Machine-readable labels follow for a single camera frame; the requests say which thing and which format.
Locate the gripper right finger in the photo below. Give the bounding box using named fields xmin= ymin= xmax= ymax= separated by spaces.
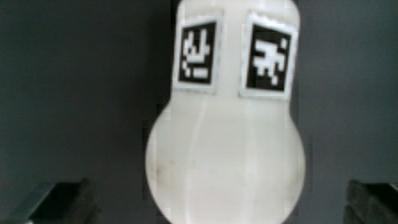
xmin=343 ymin=180 xmax=398 ymax=224

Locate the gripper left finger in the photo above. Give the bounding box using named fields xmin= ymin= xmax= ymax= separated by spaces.
xmin=0 ymin=178 xmax=103 ymax=224

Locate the white lamp bulb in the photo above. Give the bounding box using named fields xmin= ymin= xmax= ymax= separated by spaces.
xmin=145 ymin=0 xmax=305 ymax=224

